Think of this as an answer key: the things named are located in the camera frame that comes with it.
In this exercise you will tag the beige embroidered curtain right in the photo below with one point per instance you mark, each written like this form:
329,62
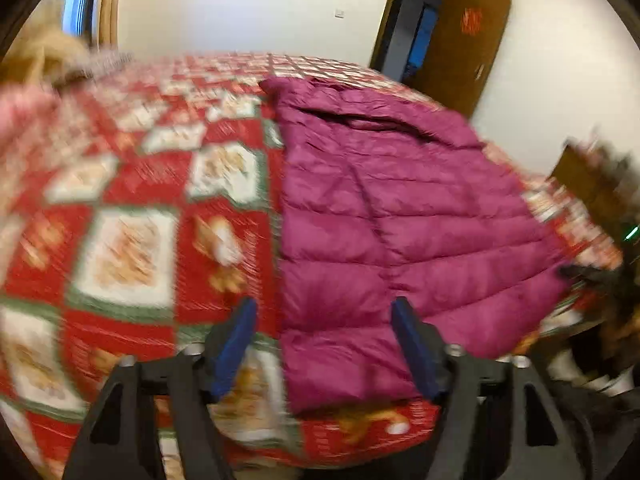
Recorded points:
105,23

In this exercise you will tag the brown wooden dresser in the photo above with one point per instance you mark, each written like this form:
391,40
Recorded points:
607,186

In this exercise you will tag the magenta puffer down jacket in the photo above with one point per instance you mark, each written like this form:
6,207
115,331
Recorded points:
383,198

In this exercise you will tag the red double happiness decal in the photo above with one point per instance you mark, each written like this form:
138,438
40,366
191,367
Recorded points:
471,21

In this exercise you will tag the cream wooden headboard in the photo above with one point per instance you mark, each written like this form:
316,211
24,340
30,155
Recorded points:
41,56

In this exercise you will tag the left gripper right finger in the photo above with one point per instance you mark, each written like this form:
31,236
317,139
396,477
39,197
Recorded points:
496,420

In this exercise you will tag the brown wooden door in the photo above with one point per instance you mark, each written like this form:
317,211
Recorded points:
456,67

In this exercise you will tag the striped pillow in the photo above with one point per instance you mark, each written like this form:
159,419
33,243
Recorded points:
96,64

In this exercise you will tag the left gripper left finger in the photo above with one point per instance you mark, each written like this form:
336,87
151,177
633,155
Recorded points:
119,437

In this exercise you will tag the red bear patchwork bedspread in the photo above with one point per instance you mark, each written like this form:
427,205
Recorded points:
137,213

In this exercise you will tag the pink floral quilt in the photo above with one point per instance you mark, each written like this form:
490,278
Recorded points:
20,105

